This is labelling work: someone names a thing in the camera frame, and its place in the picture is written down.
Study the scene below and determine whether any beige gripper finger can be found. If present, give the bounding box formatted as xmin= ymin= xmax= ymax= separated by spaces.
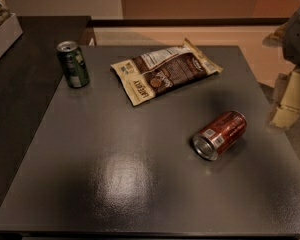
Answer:
xmin=262 ymin=23 xmax=287 ymax=47
xmin=269 ymin=66 xmax=300 ymax=129

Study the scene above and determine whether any red coke can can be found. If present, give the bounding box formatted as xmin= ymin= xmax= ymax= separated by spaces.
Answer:
xmin=192 ymin=111 xmax=247 ymax=161

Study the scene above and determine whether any green soda can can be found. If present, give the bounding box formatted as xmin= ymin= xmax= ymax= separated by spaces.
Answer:
xmin=57 ymin=41 xmax=90 ymax=88

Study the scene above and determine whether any brown chip bag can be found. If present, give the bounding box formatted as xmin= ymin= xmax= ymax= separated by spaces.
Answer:
xmin=111 ymin=39 xmax=223 ymax=106

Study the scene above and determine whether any dark side table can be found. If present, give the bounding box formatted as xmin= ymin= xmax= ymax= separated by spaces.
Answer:
xmin=0 ymin=16 xmax=91 ymax=207

